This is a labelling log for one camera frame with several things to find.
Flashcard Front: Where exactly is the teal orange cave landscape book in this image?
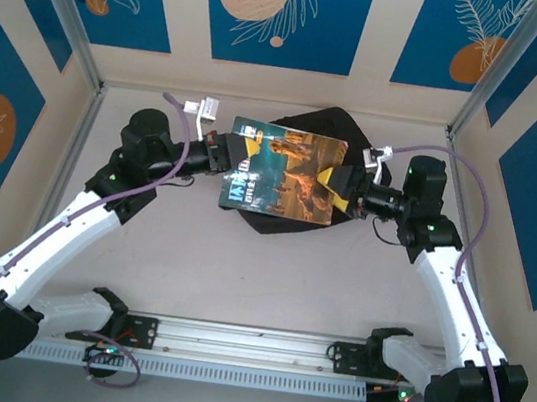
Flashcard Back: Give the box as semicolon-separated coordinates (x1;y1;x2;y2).
216;113;354;228

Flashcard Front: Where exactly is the black backpack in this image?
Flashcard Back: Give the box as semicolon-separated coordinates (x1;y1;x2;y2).
231;92;404;253

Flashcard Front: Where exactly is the right controller board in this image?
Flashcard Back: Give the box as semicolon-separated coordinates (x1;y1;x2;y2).
363;381;418;402

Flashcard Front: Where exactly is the controller board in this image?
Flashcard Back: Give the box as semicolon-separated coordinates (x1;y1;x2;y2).
363;381;418;402
82;339;129;369

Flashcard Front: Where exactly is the left controller board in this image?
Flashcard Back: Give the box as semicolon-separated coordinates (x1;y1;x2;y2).
82;339;129;369

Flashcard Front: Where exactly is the aluminium side rail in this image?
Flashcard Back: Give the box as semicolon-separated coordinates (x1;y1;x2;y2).
6;75;110;305
416;129;519;356

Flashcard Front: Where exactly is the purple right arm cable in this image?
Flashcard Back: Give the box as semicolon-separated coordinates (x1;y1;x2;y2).
352;138;537;402

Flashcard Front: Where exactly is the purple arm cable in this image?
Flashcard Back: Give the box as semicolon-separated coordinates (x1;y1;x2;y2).
0;67;200;397
352;138;537;402

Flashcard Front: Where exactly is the aluminium frame post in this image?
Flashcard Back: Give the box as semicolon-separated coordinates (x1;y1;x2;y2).
447;0;537;151
1;0;117;94

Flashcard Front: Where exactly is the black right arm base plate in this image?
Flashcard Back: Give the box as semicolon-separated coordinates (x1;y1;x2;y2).
326;338;427;387

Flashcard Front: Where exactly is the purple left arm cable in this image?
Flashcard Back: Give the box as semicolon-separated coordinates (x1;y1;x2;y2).
0;67;200;397

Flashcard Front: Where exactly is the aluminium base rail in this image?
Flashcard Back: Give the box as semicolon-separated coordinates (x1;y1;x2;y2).
0;284;523;402

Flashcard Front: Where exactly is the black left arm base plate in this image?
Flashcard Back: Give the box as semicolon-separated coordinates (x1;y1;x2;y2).
64;303;161;352

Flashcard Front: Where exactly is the white slotted cable duct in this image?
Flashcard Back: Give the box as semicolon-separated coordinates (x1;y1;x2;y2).
0;327;369;402

